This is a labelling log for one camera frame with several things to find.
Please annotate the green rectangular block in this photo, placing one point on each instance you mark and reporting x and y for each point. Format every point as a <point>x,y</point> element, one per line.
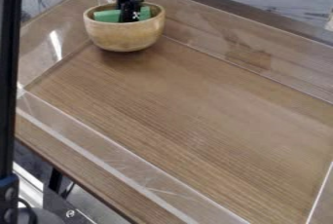
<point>111,15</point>

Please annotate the light brown wooden bowl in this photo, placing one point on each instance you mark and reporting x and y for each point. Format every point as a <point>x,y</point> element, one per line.
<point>124,36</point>

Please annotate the black table leg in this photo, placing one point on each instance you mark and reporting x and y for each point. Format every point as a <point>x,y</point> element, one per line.
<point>55,181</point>

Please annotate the clear acrylic tray wall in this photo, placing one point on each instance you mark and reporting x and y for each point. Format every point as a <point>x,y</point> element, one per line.
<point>206,130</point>

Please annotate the black metal base plate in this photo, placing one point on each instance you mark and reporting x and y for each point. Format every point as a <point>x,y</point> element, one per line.
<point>63,209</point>

